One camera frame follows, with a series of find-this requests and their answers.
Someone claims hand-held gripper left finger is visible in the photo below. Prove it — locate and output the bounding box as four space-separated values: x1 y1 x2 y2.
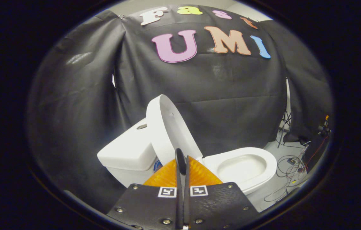
107 149 187 230

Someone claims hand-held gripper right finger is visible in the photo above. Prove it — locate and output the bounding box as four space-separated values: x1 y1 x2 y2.
184 156 261 230

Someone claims white toilet lid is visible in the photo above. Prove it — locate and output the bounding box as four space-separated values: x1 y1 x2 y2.
146 94 204 166

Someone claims white ceramic toilet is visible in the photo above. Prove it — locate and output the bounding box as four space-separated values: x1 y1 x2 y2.
97 118 278 195

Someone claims black tripod stand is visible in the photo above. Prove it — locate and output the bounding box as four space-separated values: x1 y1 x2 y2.
277 78 293 149

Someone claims black backdrop cloth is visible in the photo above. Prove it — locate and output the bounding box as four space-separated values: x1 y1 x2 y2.
27 5 333 213

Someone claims orange and black device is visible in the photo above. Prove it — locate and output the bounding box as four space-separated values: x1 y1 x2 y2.
318 115 332 138

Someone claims tangle of black floor cables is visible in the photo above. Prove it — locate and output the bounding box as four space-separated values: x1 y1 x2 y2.
264 155 309 202

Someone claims red cable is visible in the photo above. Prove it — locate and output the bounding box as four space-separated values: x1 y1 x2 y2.
305 137 328 167

